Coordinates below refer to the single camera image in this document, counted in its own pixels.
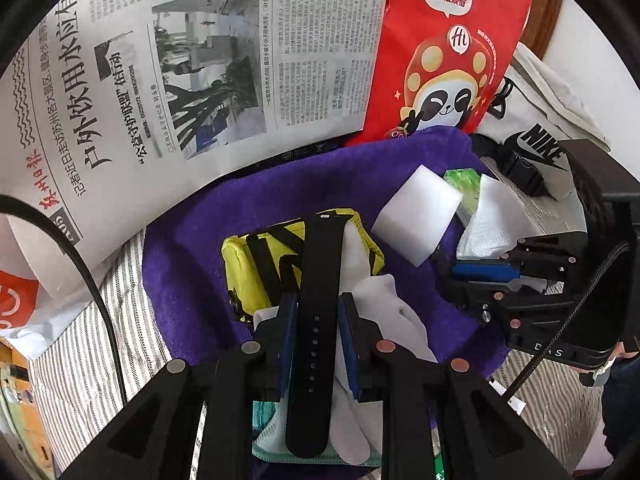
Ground teal striped cloth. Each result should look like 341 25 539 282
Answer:
251 400 372 468

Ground white sponge block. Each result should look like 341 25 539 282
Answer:
370 165 464 267

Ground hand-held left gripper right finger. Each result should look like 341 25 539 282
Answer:
339 292 573 480

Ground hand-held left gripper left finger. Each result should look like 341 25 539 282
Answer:
60 292 301 480

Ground wooden door frame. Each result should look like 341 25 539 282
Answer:
519 0 565 52

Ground red paper bag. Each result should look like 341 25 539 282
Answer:
345 0 532 149

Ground purple fluffy towel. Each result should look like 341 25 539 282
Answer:
141 125 507 480

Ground cardboard box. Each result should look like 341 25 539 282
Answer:
0 337 53 473

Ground black cloth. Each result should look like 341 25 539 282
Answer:
217 129 363 183

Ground person's dark trousers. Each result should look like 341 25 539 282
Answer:
599 347 640 473

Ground black watch strap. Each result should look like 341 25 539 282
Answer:
284 212 347 459

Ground white drawstring bag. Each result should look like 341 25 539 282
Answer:
472 42 614 202

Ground folded newspaper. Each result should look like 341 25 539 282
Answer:
0 0 392 302

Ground black buckle strap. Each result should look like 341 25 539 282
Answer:
471 134 550 197

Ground white paper towel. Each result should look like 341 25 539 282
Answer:
455 175 548 293

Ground yellow pouch with black straps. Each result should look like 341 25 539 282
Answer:
221 206 386 326

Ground green tissue packet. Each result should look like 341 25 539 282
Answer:
443 169 484 227

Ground white sock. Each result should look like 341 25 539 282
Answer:
252 232 442 467

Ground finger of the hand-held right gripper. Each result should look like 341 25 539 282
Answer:
442 280 582 349
450 232 589 284

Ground white plastic shopping bag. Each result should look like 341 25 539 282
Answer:
0 210 98 361

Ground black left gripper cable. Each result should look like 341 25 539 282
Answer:
0 195 128 403

